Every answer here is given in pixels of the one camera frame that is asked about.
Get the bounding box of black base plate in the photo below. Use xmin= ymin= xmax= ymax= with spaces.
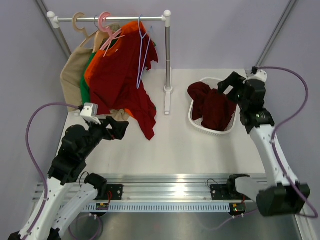
xmin=209 ymin=183 xmax=250 ymax=217
xmin=94 ymin=184 xmax=124 ymax=217

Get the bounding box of white perforated plastic basket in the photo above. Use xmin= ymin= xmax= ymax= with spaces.
xmin=187 ymin=77 xmax=239 ymax=137

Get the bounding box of beige plastic hanger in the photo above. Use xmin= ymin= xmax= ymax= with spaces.
xmin=71 ymin=12 xmax=97 ymax=47

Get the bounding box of beige t shirt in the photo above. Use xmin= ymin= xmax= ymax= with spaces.
xmin=60 ymin=22 xmax=131 ymax=124

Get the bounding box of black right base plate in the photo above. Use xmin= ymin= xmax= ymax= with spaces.
xmin=209 ymin=183 xmax=250 ymax=217

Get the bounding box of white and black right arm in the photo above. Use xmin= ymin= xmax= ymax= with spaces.
xmin=217 ymin=70 xmax=311 ymax=217

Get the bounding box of white and chrome clothes rack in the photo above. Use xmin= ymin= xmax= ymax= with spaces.
xmin=46 ymin=10 xmax=173 ymax=116

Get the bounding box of aluminium table edge rail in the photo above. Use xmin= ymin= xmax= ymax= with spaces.
xmin=31 ymin=172 xmax=305 ymax=202

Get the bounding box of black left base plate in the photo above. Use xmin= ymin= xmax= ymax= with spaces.
xmin=94 ymin=184 xmax=124 ymax=217

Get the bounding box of pink plastic hanger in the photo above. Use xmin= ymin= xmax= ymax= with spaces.
xmin=98 ymin=12 xmax=125 ymax=56

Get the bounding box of red t shirt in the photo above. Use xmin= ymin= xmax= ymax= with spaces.
xmin=84 ymin=30 xmax=158 ymax=140

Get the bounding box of left aluminium frame post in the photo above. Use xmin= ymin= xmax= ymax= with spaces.
xmin=35 ymin=0 xmax=72 ymax=58

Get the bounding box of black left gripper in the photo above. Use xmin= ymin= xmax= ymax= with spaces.
xmin=80 ymin=116 xmax=129 ymax=160

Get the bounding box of light blue wire hanger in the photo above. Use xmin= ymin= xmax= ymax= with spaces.
xmin=136 ymin=14 xmax=153 ymax=89

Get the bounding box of dark maroon t shirt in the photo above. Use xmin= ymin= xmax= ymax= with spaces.
xmin=187 ymin=81 xmax=237 ymax=132

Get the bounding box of white slotted cable duct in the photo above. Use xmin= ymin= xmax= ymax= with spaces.
xmin=82 ymin=202 xmax=231 ymax=213

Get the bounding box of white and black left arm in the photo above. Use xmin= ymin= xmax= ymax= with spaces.
xmin=9 ymin=116 xmax=129 ymax=240

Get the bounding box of orange t shirt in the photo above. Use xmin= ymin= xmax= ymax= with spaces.
xmin=84 ymin=21 xmax=148 ymax=119

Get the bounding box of aluminium corner frame post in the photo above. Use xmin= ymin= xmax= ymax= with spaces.
xmin=255 ymin=0 xmax=299 ymax=67

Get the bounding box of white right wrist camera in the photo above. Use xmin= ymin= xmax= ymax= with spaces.
xmin=246 ymin=66 xmax=268 ymax=83

